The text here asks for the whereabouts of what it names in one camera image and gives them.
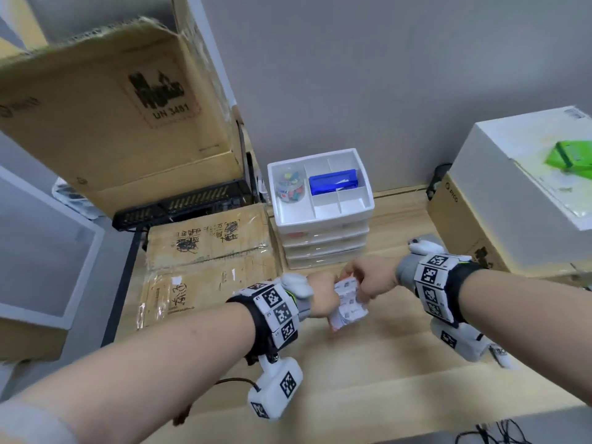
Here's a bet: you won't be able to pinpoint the person's left hand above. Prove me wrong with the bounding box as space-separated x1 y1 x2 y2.
305 270 341 319

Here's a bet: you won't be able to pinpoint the person's right hand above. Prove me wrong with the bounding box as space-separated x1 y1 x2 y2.
339 255 401 304

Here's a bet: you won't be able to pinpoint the printed notes pack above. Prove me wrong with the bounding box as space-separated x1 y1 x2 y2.
327 276 370 332

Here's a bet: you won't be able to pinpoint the white plastic drawer organizer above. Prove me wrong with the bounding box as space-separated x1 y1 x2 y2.
266 148 376 271

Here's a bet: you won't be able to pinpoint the blue lanyard card holder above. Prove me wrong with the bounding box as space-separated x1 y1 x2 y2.
308 168 361 197

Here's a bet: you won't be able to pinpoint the clear plastic jar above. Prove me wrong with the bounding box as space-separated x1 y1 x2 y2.
274 166 306 205

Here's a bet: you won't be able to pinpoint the pile of colourful binder clips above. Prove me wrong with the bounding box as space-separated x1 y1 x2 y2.
277 173 304 202

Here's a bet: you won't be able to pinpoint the person's right forearm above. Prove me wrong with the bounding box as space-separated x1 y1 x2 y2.
459 266 592 408

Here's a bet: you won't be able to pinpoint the person's left forearm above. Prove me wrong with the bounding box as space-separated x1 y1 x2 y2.
0 302 258 444

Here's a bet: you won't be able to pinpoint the left marker wrist band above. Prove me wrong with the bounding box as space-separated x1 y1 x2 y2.
225 272 316 367

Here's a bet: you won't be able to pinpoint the marker wrist band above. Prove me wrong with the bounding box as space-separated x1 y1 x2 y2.
395 239 487 330
225 272 316 367

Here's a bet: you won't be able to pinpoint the right marker wrist band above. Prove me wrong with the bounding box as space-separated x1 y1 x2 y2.
395 239 487 330

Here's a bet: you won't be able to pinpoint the taped brown cardboard box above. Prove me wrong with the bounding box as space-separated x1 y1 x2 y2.
136 203 281 331

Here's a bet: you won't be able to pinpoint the white carton box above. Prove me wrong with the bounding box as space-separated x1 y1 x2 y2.
448 105 592 269

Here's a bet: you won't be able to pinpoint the black vented device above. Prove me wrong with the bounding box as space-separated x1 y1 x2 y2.
112 179 254 232

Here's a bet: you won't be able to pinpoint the green gum packet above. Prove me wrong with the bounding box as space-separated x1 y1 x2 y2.
544 140 592 171

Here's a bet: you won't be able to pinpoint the white device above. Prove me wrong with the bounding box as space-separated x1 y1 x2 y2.
51 177 108 221

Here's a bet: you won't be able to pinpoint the open brown cardboard box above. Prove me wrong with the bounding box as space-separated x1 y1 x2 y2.
0 0 247 219

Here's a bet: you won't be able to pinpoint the white framed grey panel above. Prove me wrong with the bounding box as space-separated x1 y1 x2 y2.
0 165 106 332

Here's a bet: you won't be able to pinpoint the flat brown cardboard sheet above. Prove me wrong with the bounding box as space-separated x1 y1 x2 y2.
0 315 71 364

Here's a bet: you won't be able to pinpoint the grey flat plate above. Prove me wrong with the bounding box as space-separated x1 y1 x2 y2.
25 0 176 41

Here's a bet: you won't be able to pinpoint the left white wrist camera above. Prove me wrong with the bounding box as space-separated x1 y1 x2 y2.
247 355 304 421

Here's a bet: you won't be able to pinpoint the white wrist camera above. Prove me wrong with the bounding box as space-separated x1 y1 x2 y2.
247 355 304 421
429 316 494 364

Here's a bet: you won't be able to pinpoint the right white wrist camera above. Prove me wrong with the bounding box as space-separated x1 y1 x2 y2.
429 316 494 364

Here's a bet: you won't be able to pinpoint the black cable bundle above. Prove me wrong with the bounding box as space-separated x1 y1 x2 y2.
425 163 453 201

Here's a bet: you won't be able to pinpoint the black camera cable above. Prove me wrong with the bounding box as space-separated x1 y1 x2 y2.
214 377 260 392

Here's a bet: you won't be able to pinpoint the black floor cables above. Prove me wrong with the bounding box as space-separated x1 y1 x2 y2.
454 418 533 444

